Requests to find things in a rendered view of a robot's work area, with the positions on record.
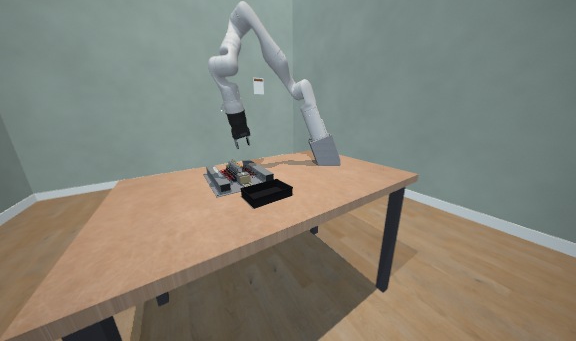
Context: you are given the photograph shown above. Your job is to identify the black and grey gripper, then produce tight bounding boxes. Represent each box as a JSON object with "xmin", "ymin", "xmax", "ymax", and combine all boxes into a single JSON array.
[{"xmin": 221, "ymin": 98, "xmax": 250, "ymax": 149}]

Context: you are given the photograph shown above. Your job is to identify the black parts tray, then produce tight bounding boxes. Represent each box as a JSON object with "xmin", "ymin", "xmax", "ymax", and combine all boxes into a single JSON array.
[{"xmin": 240, "ymin": 179, "xmax": 291, "ymax": 209}]

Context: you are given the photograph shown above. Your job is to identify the grey relay panel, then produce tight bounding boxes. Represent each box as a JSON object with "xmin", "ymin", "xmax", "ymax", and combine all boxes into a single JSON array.
[{"xmin": 203, "ymin": 160, "xmax": 274, "ymax": 197}]

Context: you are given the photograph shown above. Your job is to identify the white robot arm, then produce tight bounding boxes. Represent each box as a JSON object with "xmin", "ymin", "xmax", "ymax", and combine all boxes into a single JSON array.
[{"xmin": 208, "ymin": 1, "xmax": 327, "ymax": 140}]

